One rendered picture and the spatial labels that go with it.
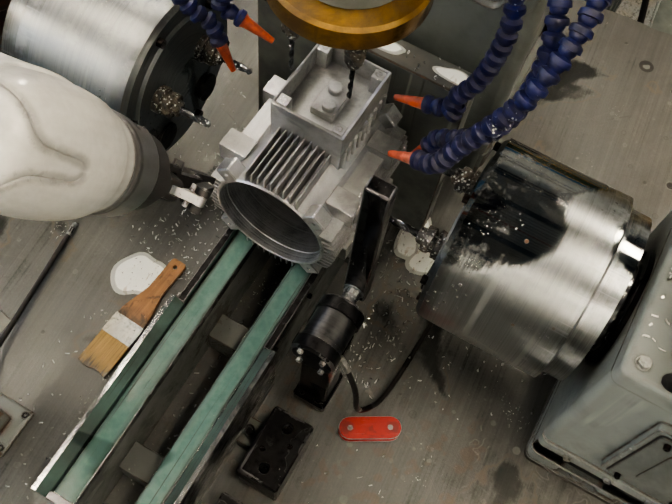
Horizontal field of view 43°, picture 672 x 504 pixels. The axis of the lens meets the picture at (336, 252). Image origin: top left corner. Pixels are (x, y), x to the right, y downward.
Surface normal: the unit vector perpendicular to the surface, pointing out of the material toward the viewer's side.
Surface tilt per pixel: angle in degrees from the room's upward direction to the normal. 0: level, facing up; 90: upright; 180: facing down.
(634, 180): 0
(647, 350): 0
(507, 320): 66
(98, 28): 24
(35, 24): 39
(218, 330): 0
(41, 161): 73
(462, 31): 90
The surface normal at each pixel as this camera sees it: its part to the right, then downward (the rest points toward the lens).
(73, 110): 0.87, -0.38
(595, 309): -0.25, 0.14
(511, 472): 0.07, -0.44
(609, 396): -0.49, 0.76
